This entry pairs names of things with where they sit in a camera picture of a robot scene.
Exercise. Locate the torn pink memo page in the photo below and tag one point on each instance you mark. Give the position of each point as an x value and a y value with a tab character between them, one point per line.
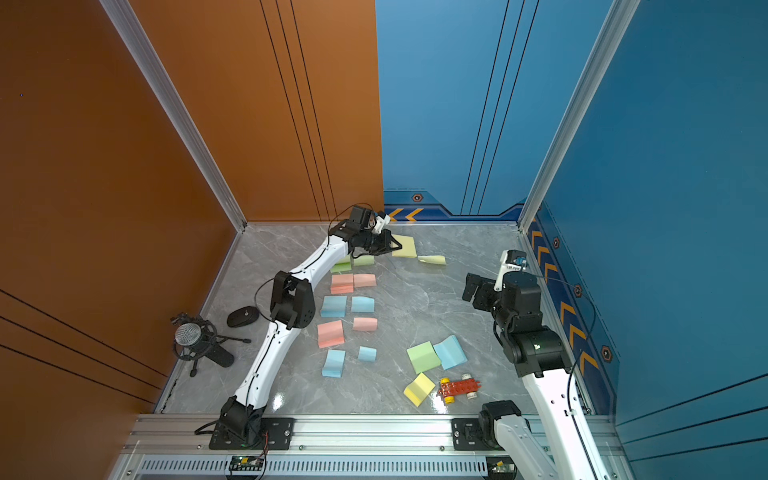
364	281

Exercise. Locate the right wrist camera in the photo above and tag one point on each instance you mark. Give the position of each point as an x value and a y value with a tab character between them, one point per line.
511	260

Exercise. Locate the circuit board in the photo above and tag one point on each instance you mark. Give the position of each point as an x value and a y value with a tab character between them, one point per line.
501	469
248	464

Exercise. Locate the red toy car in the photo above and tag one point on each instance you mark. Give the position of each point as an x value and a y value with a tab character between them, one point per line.
449	390

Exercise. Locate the torn blue memo page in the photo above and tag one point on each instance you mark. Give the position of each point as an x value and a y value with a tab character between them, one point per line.
360	304

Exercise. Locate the torn green memo page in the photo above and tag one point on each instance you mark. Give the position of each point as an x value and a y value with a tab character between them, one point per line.
364	260

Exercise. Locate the aluminium front rail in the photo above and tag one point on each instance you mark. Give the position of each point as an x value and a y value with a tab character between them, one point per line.
332	447

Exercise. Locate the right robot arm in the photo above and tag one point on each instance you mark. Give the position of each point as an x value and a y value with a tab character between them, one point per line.
542	362

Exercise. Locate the pink fanned memo pad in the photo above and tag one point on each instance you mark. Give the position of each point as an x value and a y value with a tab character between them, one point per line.
342	284

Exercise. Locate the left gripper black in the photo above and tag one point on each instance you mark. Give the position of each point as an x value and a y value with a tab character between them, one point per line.
386	239

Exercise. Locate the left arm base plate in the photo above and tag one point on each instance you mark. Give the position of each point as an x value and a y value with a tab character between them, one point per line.
275	433

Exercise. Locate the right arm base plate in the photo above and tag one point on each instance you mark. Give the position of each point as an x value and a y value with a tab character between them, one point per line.
472	434

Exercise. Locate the yellow memo pad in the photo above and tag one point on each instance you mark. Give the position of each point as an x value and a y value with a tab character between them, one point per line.
403	246
419	389

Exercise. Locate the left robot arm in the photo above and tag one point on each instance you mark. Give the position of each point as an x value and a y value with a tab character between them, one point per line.
291	309

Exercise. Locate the green memo pad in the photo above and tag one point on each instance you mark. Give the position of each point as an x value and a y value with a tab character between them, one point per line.
344	265
423	357

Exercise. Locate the right circuit board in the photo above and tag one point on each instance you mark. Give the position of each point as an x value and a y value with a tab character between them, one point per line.
501	469

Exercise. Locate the torn yellow memo page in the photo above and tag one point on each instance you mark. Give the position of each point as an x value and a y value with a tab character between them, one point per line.
433	260

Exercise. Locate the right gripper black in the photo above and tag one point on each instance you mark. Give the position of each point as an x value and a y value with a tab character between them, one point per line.
485	289

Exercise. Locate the black computer mouse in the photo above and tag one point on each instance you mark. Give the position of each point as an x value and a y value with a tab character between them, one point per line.
243	316

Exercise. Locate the left circuit board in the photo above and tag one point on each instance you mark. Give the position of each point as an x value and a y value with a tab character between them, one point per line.
248	464

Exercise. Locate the yellow memo pad front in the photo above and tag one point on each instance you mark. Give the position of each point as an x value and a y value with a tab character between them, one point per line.
419	389

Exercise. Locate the blue memo pad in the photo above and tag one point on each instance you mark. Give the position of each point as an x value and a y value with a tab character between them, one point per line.
334	307
334	364
450	353

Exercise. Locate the black microphone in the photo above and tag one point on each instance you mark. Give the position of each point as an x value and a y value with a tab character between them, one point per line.
196	338

